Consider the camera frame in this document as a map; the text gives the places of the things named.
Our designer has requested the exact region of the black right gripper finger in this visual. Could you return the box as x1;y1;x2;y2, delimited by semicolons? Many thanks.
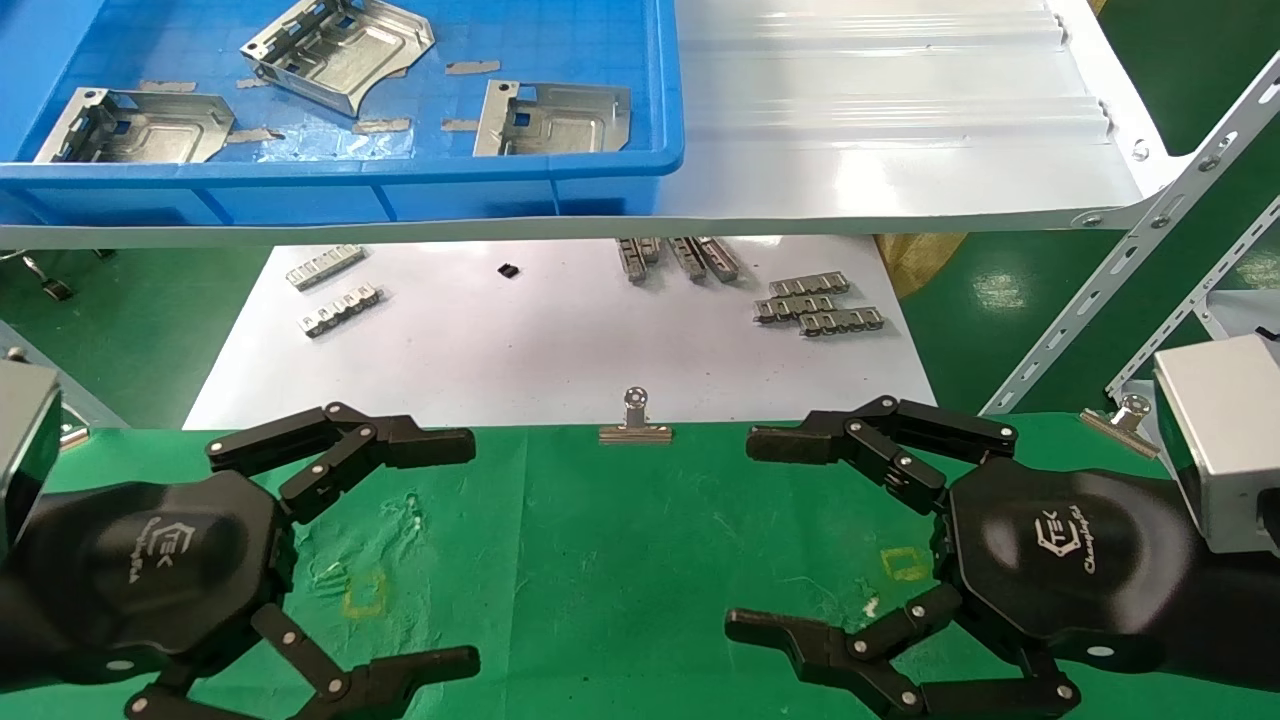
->
725;583;1081;720
746;395;1019;516

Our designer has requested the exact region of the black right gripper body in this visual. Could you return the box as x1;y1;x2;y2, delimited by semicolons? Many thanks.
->
945;458;1207;673

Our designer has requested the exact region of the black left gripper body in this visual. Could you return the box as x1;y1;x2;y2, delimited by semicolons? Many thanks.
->
40;470;297;689

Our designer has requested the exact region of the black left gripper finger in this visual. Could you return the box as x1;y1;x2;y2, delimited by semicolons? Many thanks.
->
125;604;482;720
205;402;477;522

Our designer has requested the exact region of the stamped sheet metal bracket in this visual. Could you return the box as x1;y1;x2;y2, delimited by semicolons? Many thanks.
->
473;80;633;158
33;87;237;165
240;0;437;118

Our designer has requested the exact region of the white paper sheet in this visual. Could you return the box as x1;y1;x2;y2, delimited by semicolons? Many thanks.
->
183;236;938;431

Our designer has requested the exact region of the green cloth mat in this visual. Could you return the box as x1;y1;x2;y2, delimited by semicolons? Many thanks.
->
0;412;1280;720

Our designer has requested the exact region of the yellowish woven bag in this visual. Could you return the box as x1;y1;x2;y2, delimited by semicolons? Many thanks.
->
873;234;969;300

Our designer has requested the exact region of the blue plastic bin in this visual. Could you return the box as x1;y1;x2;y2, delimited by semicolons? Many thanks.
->
0;0;686;229

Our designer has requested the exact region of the white slotted angle bar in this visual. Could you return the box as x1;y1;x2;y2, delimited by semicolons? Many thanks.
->
980;50;1280;416
1105;195;1280;401

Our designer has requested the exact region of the white shelf board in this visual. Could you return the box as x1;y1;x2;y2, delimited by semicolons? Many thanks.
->
0;0;1196;251

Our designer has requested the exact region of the metal caster foot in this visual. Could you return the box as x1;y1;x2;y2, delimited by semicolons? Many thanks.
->
20;250;116;302

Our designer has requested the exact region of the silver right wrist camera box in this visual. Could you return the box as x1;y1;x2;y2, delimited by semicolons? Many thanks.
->
1153;335;1280;556

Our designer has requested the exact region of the grey metal frame bar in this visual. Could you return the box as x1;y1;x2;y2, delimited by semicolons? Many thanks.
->
0;320;129;431

